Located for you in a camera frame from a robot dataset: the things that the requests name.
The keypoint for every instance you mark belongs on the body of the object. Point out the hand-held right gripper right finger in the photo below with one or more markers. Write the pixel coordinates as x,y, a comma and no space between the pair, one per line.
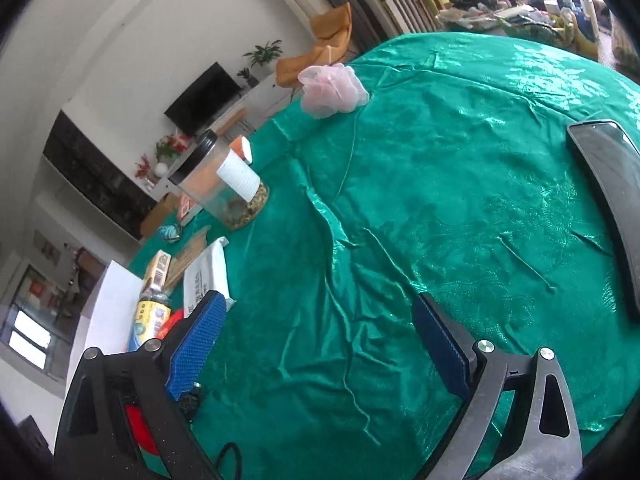
442,350

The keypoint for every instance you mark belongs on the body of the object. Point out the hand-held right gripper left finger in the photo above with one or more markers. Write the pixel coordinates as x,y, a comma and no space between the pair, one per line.
195,345

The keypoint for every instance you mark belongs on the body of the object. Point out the small black ribbed object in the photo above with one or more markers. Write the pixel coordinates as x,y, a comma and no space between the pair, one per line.
192,400

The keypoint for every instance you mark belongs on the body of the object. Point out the yellow labelled bottle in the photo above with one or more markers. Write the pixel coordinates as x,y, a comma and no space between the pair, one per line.
147,315

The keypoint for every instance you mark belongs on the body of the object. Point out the small yellow white carton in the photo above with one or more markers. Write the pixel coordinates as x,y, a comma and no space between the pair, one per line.
157,267

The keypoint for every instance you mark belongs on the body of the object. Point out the cotton swab pack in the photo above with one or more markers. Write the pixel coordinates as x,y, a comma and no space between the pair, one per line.
187,255

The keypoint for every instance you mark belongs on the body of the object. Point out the white foam board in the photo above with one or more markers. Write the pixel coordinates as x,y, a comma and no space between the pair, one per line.
112,300

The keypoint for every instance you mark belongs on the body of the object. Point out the teal patterned pouch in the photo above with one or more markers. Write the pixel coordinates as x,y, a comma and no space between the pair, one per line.
169,232

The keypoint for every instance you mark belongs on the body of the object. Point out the cardboard box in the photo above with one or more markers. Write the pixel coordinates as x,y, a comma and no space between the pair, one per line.
157,215

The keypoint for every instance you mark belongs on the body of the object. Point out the clear plastic jar black lid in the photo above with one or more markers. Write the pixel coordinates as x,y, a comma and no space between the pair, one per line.
215,195

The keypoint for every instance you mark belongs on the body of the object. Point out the window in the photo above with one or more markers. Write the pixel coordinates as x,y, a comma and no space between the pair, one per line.
30,335

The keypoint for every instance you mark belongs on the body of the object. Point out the green satin tablecloth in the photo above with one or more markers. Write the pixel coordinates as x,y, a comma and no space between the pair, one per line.
400,185

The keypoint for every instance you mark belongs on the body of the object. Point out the white round vase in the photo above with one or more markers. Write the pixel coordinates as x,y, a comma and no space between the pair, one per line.
161,170

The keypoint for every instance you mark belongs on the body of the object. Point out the red flowers in vase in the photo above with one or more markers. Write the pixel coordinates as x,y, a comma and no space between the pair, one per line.
145,166

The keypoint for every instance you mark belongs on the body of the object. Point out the green plant with red flowers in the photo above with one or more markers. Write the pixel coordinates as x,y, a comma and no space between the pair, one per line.
172,146

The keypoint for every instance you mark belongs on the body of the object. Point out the orange book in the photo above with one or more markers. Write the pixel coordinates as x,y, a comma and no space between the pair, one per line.
243,150

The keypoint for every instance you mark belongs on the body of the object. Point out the black display cabinet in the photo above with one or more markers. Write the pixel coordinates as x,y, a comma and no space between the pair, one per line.
90,170

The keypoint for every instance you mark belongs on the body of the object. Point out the wooden side table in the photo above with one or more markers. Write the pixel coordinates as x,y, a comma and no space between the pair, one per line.
232,117

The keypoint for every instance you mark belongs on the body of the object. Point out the black smartphone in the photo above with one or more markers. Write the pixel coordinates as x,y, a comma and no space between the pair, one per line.
610,185

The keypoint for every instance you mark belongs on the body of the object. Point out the black flat television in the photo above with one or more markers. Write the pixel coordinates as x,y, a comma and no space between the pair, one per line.
202,100

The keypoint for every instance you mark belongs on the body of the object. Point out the white television cabinet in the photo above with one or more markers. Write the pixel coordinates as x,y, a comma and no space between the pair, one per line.
260,95

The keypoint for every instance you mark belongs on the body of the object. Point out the small green potted plant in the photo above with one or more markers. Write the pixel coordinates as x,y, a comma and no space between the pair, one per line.
247,76

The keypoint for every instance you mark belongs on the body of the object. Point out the pink mesh bath pouf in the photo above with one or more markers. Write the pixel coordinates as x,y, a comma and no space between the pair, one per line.
330,90

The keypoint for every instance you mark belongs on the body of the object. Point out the orange chair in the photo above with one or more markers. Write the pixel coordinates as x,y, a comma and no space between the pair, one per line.
332,22
300,67

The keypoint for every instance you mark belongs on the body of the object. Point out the large green potted plant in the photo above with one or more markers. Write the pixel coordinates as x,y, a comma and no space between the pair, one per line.
262,52

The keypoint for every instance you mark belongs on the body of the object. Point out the cluttered dining table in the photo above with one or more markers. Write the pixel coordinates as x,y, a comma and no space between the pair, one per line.
525,15

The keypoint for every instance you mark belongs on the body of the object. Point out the dark wooden chair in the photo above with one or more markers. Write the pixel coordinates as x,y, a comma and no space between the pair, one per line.
410,5

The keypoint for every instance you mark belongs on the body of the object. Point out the grey curtain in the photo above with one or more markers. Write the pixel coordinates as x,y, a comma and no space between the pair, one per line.
350,0

